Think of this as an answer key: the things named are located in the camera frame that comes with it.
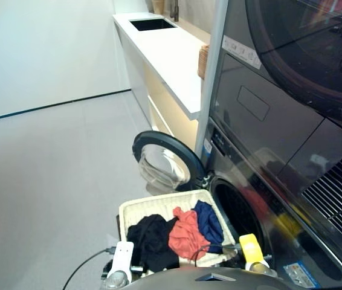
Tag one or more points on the black garment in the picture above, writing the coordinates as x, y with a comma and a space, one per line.
153, 238

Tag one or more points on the red garment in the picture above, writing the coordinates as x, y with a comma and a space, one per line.
186, 235

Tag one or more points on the navy blue garment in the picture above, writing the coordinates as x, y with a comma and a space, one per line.
208, 220

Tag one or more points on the pale woven laundry basket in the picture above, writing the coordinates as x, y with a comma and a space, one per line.
147, 205

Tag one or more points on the round glass washing machine door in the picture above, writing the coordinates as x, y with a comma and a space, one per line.
159, 136

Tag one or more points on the brown woven storage basket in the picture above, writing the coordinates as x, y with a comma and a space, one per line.
203, 60

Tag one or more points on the grey robot torso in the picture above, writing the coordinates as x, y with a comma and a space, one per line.
189, 278

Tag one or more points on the small blue white sticker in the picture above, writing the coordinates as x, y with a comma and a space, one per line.
207, 148

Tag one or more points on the blue energy label sticker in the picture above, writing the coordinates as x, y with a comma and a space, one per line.
301, 275

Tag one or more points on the white counter cabinet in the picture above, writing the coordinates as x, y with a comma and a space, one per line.
165, 51

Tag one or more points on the dark stacked dryer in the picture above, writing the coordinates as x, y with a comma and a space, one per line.
279, 90

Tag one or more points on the white upright side panel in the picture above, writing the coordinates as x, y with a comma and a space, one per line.
216, 45

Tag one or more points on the white dryer instruction label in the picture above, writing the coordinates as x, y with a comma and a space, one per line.
240, 49

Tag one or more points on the black rectangular sink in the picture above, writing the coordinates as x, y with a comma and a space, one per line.
153, 24

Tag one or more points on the dark metal faucet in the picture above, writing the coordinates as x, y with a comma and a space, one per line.
175, 12

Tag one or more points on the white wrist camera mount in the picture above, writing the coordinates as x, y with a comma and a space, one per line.
251, 247
122, 256

